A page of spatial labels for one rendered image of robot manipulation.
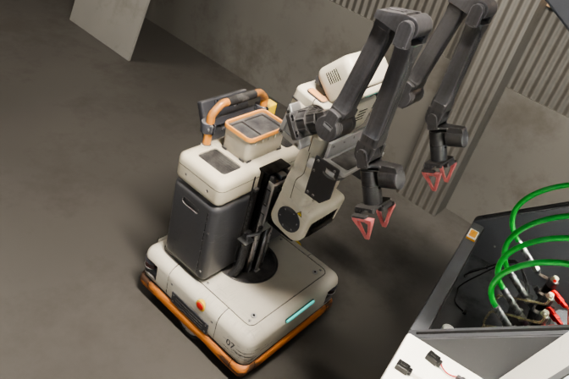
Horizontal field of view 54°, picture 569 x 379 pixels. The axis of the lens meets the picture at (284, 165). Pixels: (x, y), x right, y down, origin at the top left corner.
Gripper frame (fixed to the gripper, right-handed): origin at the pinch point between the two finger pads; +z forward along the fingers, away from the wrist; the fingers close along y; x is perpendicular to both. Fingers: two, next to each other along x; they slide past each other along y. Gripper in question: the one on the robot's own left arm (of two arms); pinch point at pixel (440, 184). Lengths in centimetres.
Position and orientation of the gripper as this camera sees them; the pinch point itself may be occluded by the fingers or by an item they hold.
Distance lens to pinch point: 205.9
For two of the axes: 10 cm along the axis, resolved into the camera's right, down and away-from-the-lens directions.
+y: 6.4, -3.0, 7.0
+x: -7.5, -0.9, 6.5
